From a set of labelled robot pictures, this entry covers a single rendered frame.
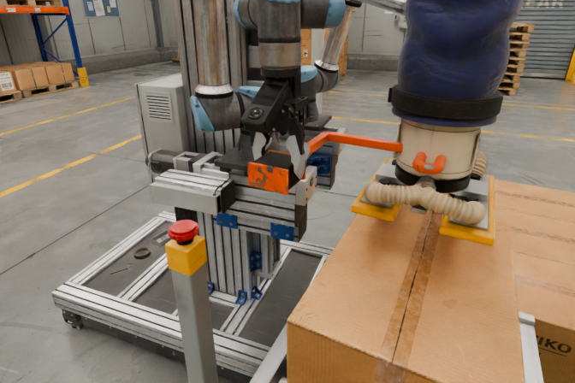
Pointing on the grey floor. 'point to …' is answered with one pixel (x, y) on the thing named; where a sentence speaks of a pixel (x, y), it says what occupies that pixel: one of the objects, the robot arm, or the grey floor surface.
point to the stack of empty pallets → (510, 82)
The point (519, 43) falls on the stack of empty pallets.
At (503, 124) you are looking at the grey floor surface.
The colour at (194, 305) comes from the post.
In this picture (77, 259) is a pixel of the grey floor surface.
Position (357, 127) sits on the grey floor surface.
